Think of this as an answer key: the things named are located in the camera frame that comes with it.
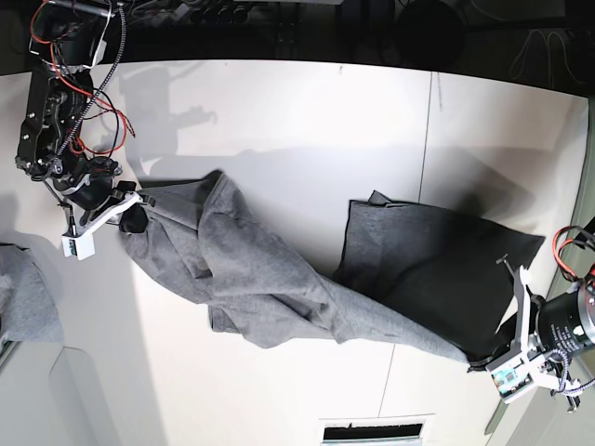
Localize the white bin at left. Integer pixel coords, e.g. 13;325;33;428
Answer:
1;343;99;445

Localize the grey cloth pile at left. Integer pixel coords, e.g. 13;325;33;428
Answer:
1;244;63;344

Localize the grey t-shirt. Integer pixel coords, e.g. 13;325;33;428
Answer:
119;171;544;362

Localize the white vent grille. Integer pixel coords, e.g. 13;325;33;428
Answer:
318;414;435;446

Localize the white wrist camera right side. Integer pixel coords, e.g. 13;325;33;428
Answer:
61;234;96;260

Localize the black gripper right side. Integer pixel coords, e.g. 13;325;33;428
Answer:
50;157;149;233

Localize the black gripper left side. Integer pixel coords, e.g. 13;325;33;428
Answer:
467;285;594;373

